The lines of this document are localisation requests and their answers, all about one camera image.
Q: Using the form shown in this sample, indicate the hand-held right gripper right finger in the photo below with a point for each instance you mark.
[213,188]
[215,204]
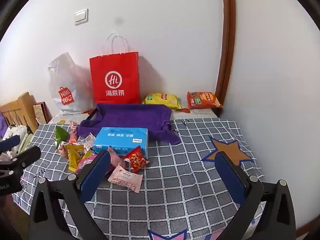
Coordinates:
[230,177]

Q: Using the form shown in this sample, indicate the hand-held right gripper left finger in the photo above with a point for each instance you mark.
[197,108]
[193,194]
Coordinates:
[96,175]

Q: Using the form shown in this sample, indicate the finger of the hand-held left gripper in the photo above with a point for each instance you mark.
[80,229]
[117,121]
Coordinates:
[25,156]
[10,142]

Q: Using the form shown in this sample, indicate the pink yellow snack packet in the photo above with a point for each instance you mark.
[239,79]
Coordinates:
[86,162]

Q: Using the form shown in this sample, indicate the pink peach snack packet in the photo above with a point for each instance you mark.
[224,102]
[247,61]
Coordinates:
[125,177]

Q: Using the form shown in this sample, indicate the clear white red-label snack packet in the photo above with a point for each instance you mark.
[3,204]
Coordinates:
[63,148]

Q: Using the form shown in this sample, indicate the green snack packet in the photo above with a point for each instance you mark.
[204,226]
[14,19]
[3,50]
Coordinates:
[60,136]

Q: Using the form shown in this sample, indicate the long pink strip snack packet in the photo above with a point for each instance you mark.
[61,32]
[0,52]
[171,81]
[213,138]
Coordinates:
[74,132]

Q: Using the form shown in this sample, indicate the purple cloth basket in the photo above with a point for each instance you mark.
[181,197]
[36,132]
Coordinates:
[130,117]

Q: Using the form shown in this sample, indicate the white floral cloth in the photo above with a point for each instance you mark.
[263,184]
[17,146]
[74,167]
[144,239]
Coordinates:
[15,130]

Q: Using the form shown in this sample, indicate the purple garment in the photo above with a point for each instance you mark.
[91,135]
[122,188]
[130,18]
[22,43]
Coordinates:
[2,125]

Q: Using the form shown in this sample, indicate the wooden headboard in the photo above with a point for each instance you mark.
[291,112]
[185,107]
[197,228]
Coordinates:
[20,105]

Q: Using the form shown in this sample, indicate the blue tissue pack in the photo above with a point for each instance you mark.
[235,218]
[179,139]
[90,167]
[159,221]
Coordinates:
[120,140]

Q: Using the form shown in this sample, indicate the brown book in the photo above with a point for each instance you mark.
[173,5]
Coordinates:
[41,112]

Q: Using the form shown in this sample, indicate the grey checked blanket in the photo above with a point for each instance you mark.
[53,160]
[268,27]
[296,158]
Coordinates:
[175,180]

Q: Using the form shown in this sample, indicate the orange chips bag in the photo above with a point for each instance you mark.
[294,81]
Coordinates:
[202,100]

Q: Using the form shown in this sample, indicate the white plastic shopping bag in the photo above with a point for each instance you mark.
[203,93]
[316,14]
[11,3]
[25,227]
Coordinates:
[65,80]

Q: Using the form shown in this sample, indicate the yellow chips bag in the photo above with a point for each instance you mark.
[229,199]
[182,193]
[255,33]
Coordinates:
[160,100]

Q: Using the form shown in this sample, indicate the red paper bag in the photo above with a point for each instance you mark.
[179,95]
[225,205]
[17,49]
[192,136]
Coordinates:
[113,67]

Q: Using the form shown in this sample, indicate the brown wooden door frame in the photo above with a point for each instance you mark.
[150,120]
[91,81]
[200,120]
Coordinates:
[226,42]

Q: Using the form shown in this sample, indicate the white light switch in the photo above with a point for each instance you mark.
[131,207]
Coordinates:
[81,17]

